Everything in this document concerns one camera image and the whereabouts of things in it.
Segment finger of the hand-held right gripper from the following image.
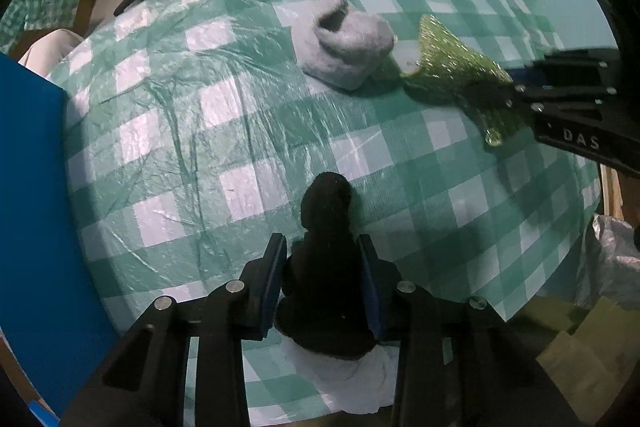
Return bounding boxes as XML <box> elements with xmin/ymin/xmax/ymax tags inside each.
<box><xmin>462</xmin><ymin>81</ymin><xmax>618</xmax><ymax>118</ymax></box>
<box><xmin>515</xmin><ymin>48</ymin><xmax>621</xmax><ymax>84</ymax></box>

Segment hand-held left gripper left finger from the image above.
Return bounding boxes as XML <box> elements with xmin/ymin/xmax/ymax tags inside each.
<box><xmin>60</xmin><ymin>233</ymin><xmax>288</xmax><ymax>427</ymax></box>

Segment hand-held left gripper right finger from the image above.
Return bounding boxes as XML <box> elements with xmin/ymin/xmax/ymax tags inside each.
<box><xmin>356</xmin><ymin>234</ymin><xmax>583</xmax><ymax>427</ymax></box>

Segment black sock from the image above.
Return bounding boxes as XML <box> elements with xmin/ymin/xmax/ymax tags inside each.
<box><xmin>274</xmin><ymin>172</ymin><xmax>378</xmax><ymax>362</ymax></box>

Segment green glitter cloth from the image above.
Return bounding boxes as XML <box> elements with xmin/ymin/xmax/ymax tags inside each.
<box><xmin>400</xmin><ymin>13</ymin><xmax>526</xmax><ymax>146</ymax></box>

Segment blue cardboard box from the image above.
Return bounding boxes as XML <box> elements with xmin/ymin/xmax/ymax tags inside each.
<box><xmin>0</xmin><ymin>52</ymin><xmax>121</xmax><ymax>413</ymax></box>

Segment grey plastic bag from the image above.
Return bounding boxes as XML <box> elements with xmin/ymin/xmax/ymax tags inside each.
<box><xmin>575</xmin><ymin>214</ymin><xmax>640</xmax><ymax>313</ymax></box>

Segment grey sock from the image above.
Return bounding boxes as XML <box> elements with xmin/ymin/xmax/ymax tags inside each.
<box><xmin>292</xmin><ymin>0</ymin><xmax>396</xmax><ymax>92</ymax></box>

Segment green checked tablecloth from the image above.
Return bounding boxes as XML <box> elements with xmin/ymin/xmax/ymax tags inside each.
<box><xmin>47</xmin><ymin>0</ymin><xmax>603</xmax><ymax>427</ymax></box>

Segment flat cardboard piece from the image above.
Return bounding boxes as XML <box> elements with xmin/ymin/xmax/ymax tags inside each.
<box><xmin>537</xmin><ymin>297</ymin><xmax>640</xmax><ymax>413</ymax></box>

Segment beige blanket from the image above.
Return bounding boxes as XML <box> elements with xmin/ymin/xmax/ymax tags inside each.
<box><xmin>17</xmin><ymin>29</ymin><xmax>86</xmax><ymax>80</ymax></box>

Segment wooden table frame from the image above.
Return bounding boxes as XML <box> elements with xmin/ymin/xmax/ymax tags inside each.
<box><xmin>600</xmin><ymin>164</ymin><xmax>626</xmax><ymax>223</ymax></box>

